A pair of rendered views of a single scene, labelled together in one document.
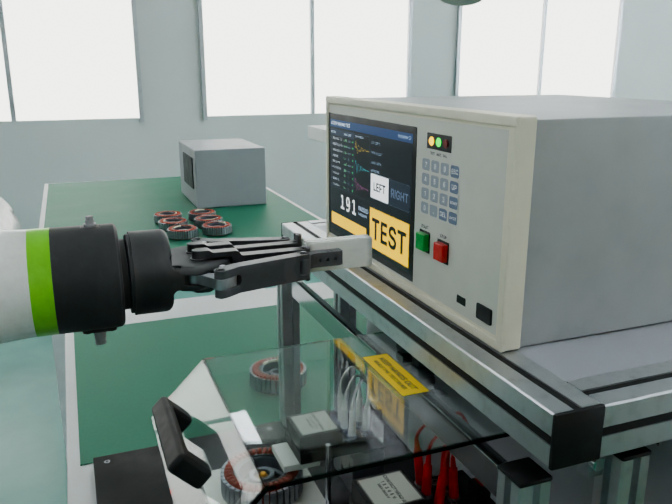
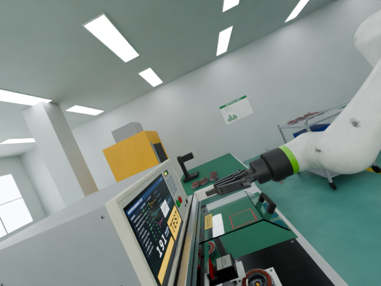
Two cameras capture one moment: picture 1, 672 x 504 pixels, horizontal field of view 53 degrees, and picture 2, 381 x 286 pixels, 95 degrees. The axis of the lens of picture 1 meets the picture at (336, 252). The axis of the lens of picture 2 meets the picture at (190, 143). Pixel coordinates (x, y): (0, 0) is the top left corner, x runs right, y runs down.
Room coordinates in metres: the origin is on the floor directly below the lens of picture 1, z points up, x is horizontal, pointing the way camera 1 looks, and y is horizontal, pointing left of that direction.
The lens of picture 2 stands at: (1.14, 0.27, 1.36)
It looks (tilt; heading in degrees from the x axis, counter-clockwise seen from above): 1 degrees down; 207
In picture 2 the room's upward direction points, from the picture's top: 24 degrees counter-clockwise
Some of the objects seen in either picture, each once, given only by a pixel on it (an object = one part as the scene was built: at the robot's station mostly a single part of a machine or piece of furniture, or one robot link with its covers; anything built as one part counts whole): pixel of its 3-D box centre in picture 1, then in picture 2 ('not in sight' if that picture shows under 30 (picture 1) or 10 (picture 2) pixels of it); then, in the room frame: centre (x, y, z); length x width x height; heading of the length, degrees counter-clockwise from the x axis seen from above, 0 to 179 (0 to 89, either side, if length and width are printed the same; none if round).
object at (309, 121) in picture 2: not in sight; (320, 143); (-2.01, 0.65, 0.51); 1.01 x 0.60 x 1.01; 21
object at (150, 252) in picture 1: (177, 268); (252, 173); (0.59, 0.15, 1.18); 0.09 x 0.08 x 0.07; 111
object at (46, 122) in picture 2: not in sight; (72, 176); (-1.05, -3.86, 1.65); 0.50 x 0.45 x 3.30; 111
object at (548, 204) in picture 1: (536, 185); (110, 226); (0.83, -0.25, 1.22); 0.44 x 0.39 x 0.20; 21
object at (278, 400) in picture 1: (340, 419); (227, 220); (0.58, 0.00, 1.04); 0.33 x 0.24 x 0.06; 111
